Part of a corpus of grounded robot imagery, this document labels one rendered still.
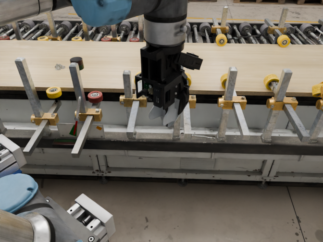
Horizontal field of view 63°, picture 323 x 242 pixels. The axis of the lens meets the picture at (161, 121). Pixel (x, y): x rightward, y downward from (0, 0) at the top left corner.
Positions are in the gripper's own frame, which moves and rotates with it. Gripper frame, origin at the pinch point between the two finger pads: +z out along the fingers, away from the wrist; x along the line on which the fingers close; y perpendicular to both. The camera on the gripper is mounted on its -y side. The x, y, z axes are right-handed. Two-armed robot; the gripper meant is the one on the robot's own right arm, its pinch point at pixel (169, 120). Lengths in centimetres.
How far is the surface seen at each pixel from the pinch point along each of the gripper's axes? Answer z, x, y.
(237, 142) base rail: 61, -2, -71
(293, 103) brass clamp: 35, 16, -85
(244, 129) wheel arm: 35, 5, -52
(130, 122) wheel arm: 36, -39, -27
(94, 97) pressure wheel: 41, -74, -37
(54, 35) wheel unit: 44, -179, -86
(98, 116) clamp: 46, -65, -30
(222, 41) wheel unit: 37, -50, -144
